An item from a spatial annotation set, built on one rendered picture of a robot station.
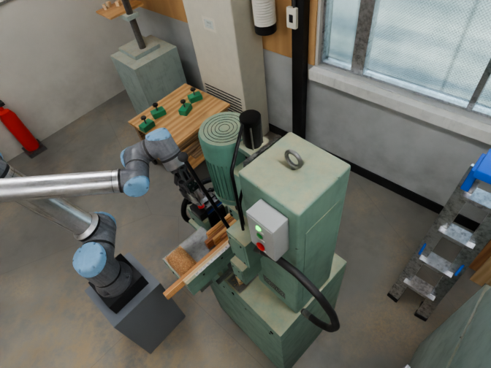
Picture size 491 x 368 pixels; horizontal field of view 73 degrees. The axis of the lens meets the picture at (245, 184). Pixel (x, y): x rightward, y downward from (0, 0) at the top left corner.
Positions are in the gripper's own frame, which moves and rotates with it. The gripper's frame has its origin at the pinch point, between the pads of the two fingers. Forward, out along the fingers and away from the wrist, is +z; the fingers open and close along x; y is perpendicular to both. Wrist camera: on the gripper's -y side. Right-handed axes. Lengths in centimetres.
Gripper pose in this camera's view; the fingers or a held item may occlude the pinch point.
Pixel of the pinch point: (199, 203)
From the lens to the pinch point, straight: 148.5
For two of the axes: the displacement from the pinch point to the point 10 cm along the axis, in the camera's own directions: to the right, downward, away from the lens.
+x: 7.2, -5.8, 3.8
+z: 4.4, 8.0, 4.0
